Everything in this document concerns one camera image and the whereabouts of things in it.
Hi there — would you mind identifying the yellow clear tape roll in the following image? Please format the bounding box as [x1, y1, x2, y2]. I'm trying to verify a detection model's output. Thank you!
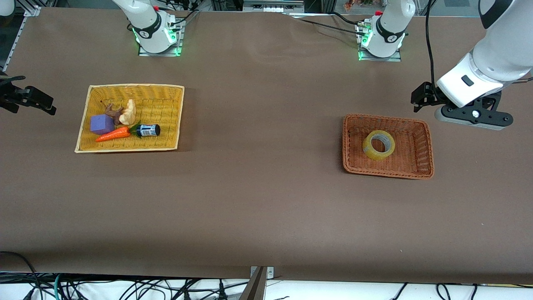
[362, 130, 396, 161]

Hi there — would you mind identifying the brown wicker basket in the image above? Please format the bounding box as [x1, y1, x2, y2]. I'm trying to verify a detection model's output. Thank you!
[342, 113, 435, 180]

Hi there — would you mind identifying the purple cube block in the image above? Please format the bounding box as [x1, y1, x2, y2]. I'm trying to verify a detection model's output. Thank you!
[90, 115, 115, 135]

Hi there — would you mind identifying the brown toy lion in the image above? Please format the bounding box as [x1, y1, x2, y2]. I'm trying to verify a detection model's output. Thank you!
[103, 103, 124, 122]

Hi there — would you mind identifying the orange toy carrot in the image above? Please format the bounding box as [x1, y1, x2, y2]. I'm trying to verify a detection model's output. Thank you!
[95, 123, 140, 143]

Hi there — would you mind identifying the beige toy bread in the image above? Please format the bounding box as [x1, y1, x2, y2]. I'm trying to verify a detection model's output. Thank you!
[119, 99, 137, 126]

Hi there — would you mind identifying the small blue labelled can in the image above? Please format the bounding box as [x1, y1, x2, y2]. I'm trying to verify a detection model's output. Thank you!
[135, 124, 161, 138]

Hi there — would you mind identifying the yellow wicker basket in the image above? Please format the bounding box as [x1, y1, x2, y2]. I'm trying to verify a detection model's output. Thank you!
[75, 84, 185, 154]

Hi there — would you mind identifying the grey background box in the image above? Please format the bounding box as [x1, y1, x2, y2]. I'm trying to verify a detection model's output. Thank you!
[242, 0, 305, 13]

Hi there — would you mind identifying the brown angled bar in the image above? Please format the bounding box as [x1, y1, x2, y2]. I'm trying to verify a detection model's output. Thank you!
[239, 267, 267, 300]

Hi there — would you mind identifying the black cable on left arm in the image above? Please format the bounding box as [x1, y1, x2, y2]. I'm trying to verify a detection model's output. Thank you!
[424, 0, 438, 90]

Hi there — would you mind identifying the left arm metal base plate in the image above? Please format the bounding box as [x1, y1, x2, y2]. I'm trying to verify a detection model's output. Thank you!
[356, 23, 403, 63]

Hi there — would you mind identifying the aluminium frame rail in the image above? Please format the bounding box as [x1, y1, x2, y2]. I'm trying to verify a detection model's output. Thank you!
[0, 5, 43, 80]

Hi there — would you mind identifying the short black table cable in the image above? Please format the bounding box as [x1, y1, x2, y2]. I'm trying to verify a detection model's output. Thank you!
[331, 11, 367, 26]

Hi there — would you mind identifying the long black table cable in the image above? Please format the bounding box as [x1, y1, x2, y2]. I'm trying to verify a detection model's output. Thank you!
[287, 13, 364, 35]

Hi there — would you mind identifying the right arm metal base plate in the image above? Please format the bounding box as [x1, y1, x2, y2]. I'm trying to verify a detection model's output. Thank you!
[139, 17, 184, 57]

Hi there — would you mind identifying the thick black floor cable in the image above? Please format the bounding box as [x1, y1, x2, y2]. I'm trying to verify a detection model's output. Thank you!
[0, 251, 43, 300]

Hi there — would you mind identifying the metal table edge bracket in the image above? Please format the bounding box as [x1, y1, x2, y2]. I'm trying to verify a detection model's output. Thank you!
[250, 266, 274, 280]

